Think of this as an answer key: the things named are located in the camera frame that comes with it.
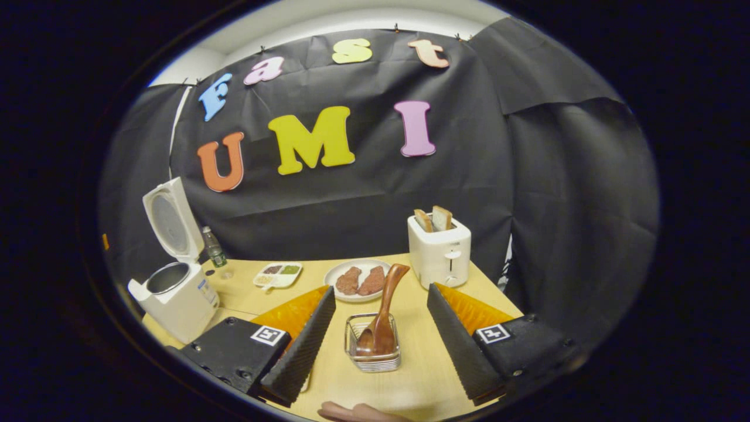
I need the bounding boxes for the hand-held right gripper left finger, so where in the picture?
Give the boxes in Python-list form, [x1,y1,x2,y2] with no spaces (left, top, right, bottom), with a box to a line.
[166,285,338,408]

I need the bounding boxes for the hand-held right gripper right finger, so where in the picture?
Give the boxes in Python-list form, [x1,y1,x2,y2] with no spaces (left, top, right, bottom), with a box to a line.
[427,283,587,406]

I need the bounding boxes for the wire chopstick holder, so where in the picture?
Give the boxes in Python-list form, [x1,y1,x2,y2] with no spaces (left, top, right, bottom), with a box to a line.
[343,312,403,373]

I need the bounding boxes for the brown wooden spoon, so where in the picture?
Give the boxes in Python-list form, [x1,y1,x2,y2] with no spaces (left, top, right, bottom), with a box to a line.
[356,263,411,356]

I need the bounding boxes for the white rice cooker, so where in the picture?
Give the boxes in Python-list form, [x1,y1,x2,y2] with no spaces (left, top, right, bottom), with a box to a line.
[128,177,220,345]

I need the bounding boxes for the white divided grain dish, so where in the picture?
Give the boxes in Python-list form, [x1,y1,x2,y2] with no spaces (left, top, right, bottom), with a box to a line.
[253,262,304,290]

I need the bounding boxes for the brown meat piece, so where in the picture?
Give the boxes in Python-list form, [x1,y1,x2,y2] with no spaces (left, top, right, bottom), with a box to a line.
[335,267,362,295]
[357,266,386,296]

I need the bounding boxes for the white toaster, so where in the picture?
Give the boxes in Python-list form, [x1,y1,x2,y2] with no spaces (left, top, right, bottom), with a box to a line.
[407,214,472,290]

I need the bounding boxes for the white round plate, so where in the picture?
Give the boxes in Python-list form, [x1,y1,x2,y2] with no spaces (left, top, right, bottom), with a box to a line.
[323,258,392,303]

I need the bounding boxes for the clear plastic water bottle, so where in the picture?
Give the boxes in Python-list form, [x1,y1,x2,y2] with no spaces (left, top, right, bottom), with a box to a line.
[202,226,228,268]

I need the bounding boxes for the black backdrop cloth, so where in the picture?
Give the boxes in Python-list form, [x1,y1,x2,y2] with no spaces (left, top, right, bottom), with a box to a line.
[98,16,662,352]

